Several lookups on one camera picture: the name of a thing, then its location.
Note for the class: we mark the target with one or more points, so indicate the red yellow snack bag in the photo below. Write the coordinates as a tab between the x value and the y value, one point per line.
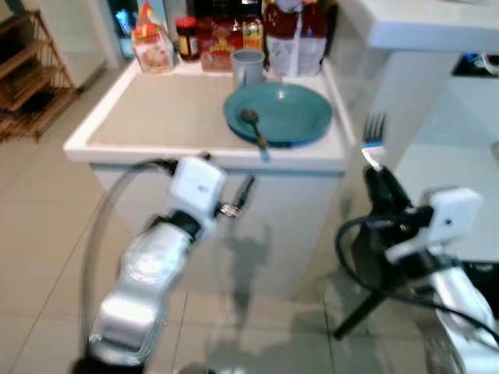
152	47

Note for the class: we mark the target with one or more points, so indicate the teal round plate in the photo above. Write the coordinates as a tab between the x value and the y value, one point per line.
292	109

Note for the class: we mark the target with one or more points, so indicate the black slanted leg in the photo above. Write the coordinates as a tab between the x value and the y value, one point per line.
359	315

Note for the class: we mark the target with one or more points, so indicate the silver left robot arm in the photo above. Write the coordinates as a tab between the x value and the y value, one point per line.
148	265

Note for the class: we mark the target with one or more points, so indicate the white low table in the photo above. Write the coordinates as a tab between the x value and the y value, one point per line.
460	156

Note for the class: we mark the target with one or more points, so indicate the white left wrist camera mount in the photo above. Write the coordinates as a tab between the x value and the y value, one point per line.
196	187

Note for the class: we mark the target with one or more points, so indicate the white counter with pillar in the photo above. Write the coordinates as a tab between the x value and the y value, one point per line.
421	23

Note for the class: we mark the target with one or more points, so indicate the dark metal spoon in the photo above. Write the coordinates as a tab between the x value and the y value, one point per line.
249	117

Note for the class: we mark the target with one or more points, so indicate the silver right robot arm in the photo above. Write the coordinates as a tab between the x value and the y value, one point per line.
464	312

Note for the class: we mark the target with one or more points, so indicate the dark jar with red lid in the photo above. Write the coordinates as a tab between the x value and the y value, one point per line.
187	39

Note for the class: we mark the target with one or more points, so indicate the grey mug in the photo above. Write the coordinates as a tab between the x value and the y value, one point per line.
248	68

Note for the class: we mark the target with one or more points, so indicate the white kitchen island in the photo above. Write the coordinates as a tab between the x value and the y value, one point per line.
296	160

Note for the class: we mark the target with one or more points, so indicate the red food box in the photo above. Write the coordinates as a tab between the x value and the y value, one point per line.
226	45

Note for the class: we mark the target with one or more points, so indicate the wooden shelf rack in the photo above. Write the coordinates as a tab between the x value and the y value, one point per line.
31	86

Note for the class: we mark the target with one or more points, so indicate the black furniture base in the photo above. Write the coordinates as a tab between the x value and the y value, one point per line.
483	284

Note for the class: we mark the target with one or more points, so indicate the red and white bag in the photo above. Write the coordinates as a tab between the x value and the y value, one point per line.
296	39

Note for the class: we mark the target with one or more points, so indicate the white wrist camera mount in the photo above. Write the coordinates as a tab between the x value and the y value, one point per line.
196	187
448	218

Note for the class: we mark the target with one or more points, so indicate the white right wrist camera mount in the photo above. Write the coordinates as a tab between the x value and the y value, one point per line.
448	218

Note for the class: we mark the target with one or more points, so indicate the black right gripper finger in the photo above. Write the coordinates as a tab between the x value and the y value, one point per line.
373	185
392	188

